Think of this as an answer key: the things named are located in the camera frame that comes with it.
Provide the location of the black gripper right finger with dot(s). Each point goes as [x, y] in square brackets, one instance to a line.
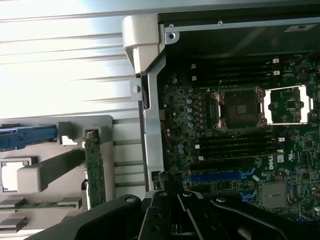
[250, 220]

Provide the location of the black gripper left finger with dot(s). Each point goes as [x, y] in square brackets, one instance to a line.
[112, 220]

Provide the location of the silver chipset heatsink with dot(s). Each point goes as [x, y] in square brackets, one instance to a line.
[273, 195]

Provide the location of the blue expansion slot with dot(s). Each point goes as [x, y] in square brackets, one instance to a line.
[215, 177]

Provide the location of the green motherboard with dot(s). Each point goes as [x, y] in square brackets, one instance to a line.
[250, 162]

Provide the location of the grey parts rack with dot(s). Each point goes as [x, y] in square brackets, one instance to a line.
[62, 162]

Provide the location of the open PC case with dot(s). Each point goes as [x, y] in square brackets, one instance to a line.
[152, 140]

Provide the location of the silver CPU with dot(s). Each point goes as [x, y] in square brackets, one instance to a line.
[12, 175]

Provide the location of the CPU socket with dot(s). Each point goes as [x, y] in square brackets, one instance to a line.
[240, 107]

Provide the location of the hard disk in blue caddy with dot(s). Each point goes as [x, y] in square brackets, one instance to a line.
[25, 136]

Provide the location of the metal socket cover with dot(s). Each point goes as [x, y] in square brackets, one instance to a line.
[290, 105]

